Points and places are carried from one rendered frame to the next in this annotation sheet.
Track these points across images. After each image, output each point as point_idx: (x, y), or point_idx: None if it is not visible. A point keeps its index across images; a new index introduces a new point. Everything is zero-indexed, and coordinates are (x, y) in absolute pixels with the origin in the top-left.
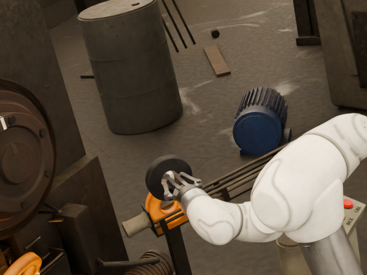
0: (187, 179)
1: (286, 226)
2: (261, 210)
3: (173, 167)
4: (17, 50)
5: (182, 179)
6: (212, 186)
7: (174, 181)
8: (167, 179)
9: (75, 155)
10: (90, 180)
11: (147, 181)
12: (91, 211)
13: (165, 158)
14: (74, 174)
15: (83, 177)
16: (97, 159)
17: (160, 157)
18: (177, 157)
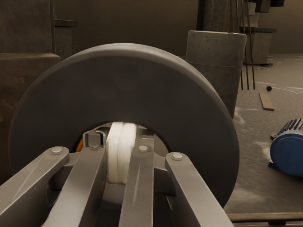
0: (191, 225)
1: None
2: None
3: (155, 115)
4: None
5: (149, 215)
6: (263, 225)
7: (89, 195)
8: (80, 157)
9: (20, 40)
10: (23, 94)
11: (9, 129)
12: (2, 155)
13: (127, 47)
14: None
15: (1, 79)
16: (57, 62)
17: (112, 44)
18: (196, 73)
